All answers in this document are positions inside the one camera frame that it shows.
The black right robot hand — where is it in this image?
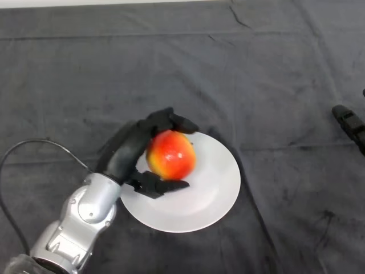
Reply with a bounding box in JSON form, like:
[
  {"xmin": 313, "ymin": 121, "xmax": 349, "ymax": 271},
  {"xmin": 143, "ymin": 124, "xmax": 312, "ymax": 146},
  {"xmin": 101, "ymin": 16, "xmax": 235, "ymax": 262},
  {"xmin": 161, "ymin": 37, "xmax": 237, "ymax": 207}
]
[{"xmin": 331, "ymin": 88, "xmax": 365, "ymax": 156}]

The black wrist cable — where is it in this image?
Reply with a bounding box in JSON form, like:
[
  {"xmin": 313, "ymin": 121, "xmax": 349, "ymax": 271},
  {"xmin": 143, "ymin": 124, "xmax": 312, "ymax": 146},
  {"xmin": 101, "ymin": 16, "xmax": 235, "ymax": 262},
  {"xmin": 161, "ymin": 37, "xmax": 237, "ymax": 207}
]
[{"xmin": 0, "ymin": 139, "xmax": 94, "ymax": 257}]

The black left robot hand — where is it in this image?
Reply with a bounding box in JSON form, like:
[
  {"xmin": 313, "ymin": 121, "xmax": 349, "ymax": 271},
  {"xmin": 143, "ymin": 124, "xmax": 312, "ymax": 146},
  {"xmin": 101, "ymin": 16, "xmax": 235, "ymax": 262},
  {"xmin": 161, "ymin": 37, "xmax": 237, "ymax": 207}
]
[{"xmin": 94, "ymin": 107, "xmax": 200, "ymax": 200}]

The red yellow apple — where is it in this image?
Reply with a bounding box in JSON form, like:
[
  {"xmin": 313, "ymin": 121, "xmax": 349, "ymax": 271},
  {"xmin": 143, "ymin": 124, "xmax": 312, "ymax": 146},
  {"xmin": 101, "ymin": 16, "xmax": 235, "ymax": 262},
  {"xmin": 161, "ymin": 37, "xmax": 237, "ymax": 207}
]
[{"xmin": 145, "ymin": 129, "xmax": 197, "ymax": 181}]

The white round plate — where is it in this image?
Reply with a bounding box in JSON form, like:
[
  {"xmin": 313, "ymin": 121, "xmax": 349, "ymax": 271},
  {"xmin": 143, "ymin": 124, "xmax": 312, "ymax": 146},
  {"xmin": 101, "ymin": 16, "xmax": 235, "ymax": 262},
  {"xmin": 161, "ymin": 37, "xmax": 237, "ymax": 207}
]
[{"xmin": 120, "ymin": 131, "xmax": 242, "ymax": 233}]

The black table cloth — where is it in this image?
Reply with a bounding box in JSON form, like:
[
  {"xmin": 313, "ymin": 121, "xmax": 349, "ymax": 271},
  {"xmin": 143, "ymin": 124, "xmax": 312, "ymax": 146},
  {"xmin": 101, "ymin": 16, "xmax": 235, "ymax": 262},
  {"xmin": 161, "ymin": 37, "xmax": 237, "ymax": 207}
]
[{"xmin": 0, "ymin": 2, "xmax": 365, "ymax": 274}]

